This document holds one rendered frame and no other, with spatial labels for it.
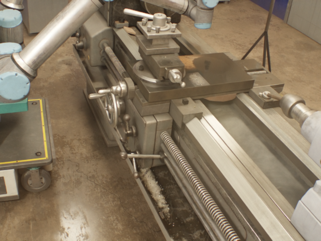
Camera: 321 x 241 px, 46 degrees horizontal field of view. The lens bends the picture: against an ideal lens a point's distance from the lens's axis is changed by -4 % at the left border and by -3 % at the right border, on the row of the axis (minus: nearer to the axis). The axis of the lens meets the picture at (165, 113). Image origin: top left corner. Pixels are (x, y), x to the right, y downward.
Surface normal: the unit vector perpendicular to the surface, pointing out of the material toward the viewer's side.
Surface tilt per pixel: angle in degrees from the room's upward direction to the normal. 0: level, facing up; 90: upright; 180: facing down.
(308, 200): 62
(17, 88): 93
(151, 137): 90
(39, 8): 90
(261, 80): 0
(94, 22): 32
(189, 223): 0
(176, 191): 0
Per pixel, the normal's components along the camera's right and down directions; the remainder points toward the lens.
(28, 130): 0.10, -0.83
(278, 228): -0.46, -0.59
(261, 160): 0.16, -0.68
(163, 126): 0.39, 0.54
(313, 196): -0.76, -0.27
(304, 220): -0.92, 0.14
